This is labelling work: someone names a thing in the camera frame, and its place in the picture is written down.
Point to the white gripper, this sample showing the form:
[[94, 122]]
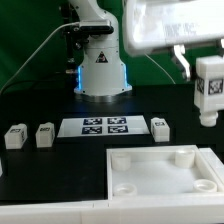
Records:
[[149, 25]]

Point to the white right fence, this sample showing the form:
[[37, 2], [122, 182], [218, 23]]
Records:
[[214, 162]]

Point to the white square tabletop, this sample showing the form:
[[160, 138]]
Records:
[[159, 171]]

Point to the white piece left edge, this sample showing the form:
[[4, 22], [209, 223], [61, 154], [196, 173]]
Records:
[[1, 169]]

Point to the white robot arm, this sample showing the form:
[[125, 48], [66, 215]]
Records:
[[102, 75]]

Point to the white front fence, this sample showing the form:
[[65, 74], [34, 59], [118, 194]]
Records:
[[191, 209]]

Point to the white fence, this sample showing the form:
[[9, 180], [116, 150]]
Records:
[[214, 162], [191, 209]]

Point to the white marker sheet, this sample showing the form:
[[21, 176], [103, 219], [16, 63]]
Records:
[[103, 126]]

